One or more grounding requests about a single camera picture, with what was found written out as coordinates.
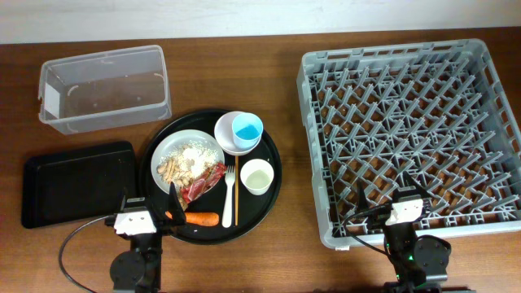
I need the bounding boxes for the clear plastic bin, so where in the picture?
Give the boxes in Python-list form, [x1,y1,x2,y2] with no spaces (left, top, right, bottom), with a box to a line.
[38,45,173,135]

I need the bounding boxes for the black rectangular tray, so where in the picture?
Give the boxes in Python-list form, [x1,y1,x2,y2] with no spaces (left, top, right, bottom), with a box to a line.
[21,141,137,229]

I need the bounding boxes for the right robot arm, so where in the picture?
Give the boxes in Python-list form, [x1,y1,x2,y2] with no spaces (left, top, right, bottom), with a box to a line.
[355,172,452,293]

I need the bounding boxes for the orange carrot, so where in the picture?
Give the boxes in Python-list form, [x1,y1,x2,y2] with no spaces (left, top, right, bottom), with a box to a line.
[165,212,220,227]

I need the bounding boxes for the red snack wrapper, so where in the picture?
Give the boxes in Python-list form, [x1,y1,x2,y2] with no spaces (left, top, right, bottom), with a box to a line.
[181,162,227,203]

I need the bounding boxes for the white plastic fork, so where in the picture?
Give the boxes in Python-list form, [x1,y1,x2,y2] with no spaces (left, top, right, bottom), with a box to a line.
[221,165,235,228]

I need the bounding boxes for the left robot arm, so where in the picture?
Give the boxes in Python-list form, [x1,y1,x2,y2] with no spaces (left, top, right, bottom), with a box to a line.
[105,184,187,292]

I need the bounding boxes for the wooden chopstick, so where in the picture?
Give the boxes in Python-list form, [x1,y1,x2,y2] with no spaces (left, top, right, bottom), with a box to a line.
[234,156,239,226]

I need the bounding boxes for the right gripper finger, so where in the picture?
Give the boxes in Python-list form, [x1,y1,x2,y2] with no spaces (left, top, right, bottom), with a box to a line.
[401,172,430,199]
[357,179,369,212]

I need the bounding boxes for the blue plastic cup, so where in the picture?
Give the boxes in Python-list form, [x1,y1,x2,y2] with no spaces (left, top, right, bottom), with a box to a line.
[232,112,264,150]

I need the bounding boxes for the rice pile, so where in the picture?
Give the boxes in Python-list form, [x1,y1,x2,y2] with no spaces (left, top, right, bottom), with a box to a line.
[169,143,218,178]

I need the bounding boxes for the grey plate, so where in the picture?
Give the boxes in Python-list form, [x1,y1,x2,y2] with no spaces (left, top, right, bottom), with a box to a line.
[150,129,225,193]

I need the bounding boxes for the round black serving tray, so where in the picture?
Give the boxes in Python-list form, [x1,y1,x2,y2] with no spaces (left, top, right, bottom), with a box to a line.
[138,109,282,245]

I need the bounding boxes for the grey dishwasher rack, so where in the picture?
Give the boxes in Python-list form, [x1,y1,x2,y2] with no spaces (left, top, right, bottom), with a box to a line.
[296,39,520,250]

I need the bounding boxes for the white cup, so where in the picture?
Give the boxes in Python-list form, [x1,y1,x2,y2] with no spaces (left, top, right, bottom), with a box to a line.
[239,159,274,195]

